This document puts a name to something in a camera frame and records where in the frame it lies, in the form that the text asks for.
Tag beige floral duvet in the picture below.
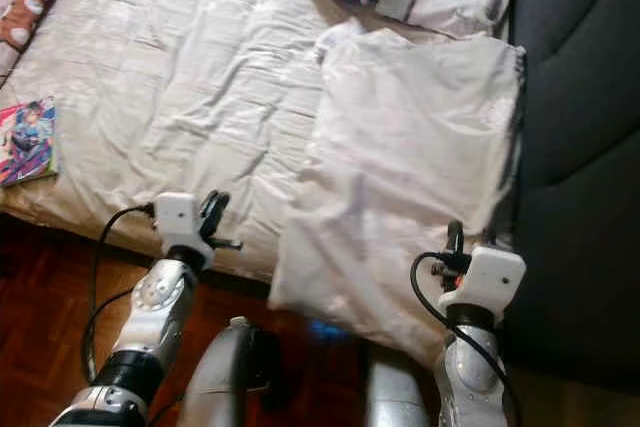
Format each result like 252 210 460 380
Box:
0 0 521 283

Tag large beige pillow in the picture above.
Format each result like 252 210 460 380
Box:
268 19 529 368

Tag silver robot leg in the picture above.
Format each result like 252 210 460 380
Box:
175 317 281 427
360 342 436 427

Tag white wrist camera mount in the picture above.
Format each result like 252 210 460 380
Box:
155 192 216 270
445 245 528 323

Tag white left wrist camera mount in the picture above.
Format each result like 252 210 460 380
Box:
155 192 216 270

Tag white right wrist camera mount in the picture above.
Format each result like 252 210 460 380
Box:
445 245 528 323

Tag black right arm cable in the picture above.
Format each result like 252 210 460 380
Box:
410 252 523 427

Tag silver right robot leg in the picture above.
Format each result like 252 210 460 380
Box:
360 342 436 427

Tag dark grey upholstered chair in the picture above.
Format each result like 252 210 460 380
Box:
500 0 640 393

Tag colourful comic book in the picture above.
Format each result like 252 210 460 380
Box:
0 97 59 188

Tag silver left robot leg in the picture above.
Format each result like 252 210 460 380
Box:
175 317 281 427

